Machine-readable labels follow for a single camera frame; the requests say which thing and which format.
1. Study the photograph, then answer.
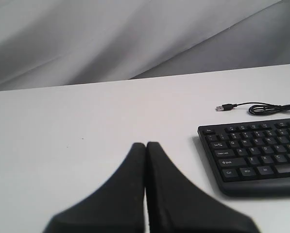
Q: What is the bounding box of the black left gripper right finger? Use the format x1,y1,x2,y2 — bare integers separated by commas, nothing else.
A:
146,142,259,233

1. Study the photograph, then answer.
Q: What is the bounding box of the grey backdrop cloth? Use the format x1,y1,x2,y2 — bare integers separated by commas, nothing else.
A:
0,0,290,91

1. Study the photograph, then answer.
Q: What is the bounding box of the black usb cable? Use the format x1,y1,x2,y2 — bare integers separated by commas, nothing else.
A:
216,101,290,117

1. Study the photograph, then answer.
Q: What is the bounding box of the black acer keyboard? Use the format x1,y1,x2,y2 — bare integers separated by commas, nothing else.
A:
198,118,290,197

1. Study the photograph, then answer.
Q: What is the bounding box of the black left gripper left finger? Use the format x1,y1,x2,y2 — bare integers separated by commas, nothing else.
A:
44,143,145,233

